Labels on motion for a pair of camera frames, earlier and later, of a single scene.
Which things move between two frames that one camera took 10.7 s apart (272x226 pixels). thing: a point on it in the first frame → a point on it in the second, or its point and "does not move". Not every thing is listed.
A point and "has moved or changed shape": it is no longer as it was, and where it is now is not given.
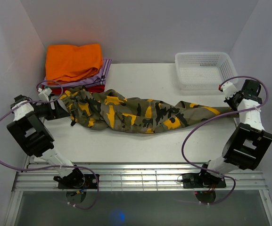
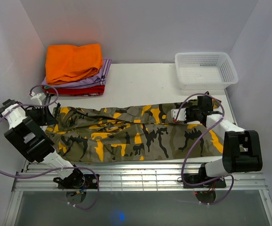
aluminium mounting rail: x=44 y=177 does not move
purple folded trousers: x=99 y=79 does not move
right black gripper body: x=230 y=102 → x=192 y=113
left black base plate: x=91 y=182 does not move
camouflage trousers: x=95 y=109 has moved or changed shape
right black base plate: x=198 y=180 does not move
